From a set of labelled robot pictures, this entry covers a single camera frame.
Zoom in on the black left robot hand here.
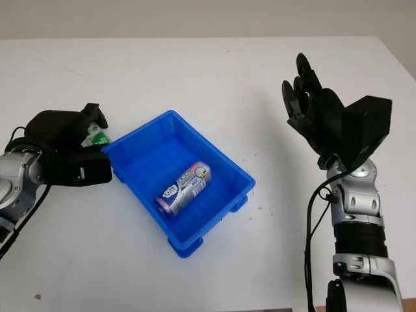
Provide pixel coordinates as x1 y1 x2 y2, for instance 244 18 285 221
25 103 109 155

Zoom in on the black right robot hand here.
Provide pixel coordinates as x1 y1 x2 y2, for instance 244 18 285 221
281 53 348 169

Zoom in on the purple drink can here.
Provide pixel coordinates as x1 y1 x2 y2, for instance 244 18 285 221
154 161 213 218

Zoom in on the blue plastic tray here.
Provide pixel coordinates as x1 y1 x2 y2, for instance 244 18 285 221
100 109 257 259

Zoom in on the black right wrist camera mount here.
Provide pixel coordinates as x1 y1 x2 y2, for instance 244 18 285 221
341 96 393 172

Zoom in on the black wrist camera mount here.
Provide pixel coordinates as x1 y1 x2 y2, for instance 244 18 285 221
341 96 393 172
40 148 113 188

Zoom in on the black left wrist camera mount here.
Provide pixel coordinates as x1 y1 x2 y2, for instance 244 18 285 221
40 148 113 188

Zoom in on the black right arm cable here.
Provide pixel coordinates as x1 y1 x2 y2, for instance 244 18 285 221
302 164 357 312

